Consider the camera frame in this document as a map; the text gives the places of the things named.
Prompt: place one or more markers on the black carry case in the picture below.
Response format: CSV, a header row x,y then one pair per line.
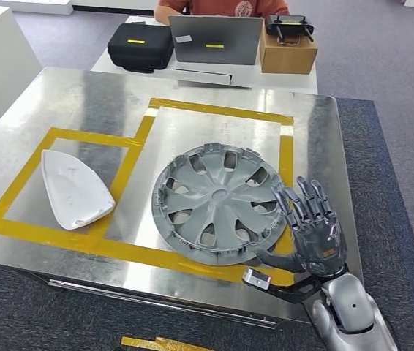
x,y
141,48

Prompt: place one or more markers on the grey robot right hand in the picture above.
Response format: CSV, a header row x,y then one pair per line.
x,y
320,247

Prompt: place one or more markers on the steel workbench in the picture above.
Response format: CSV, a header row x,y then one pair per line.
x,y
82,97

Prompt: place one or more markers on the grey plastic wheel cover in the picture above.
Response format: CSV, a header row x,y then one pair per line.
x,y
217,203

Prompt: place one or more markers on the yellow tape on workbench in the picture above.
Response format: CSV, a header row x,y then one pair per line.
x,y
126,169

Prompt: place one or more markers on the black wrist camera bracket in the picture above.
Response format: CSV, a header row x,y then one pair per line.
x,y
295,290

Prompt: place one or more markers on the person at desk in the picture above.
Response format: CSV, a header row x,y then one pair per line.
x,y
225,7

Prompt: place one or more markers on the brown cardboard box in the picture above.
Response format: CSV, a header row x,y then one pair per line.
x,y
287,58

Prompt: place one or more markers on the white plastic shell part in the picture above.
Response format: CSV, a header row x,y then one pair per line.
x,y
72,189

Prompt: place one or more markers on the grey laptop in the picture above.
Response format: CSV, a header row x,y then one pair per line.
x,y
216,38

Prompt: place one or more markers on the black remote controller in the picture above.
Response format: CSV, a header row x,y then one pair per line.
x,y
289,23

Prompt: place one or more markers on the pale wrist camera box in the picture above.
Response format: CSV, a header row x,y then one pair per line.
x,y
256,280

